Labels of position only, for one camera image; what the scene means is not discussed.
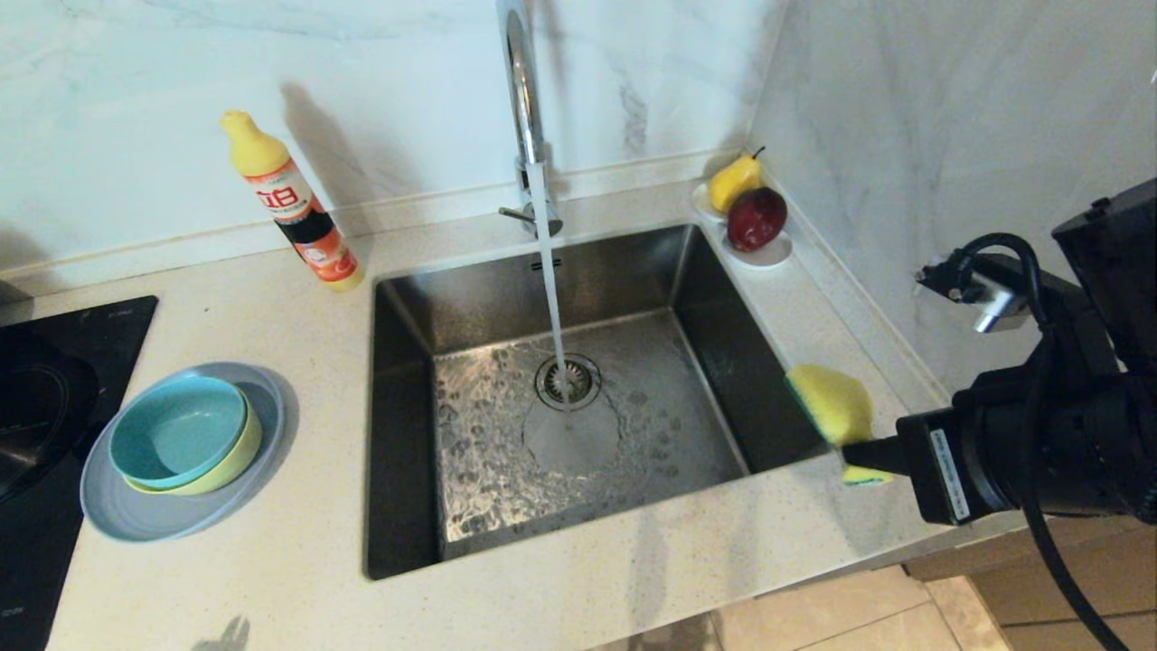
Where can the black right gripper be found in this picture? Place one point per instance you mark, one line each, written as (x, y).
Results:
(985, 452)

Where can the yellow sponge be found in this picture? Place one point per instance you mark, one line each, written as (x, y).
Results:
(836, 402)

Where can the chrome faucet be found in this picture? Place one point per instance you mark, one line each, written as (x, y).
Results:
(524, 90)

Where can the orange dish soap bottle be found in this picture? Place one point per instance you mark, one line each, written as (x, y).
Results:
(287, 201)

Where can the teal bowl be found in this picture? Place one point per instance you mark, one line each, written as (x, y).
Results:
(176, 434)

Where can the metal sink drain strainer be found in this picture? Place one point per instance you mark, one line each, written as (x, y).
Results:
(583, 384)

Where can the stainless steel sink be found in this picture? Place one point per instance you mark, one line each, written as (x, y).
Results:
(488, 470)

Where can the small white fruit dish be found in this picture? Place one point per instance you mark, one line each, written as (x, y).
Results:
(768, 258)

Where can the light wooden cabinet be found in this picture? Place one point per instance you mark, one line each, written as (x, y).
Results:
(1085, 588)

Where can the dark red apple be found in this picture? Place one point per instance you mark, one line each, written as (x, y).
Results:
(756, 220)

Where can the yellow pear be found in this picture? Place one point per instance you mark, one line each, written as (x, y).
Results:
(730, 183)

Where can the running water stream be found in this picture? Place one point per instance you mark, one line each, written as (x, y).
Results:
(550, 289)

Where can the yellow-green bowl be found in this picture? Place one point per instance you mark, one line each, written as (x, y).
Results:
(244, 457)

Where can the gray plate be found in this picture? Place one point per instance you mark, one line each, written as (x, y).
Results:
(163, 515)

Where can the black induction cooktop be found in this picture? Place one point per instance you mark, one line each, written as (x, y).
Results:
(108, 334)

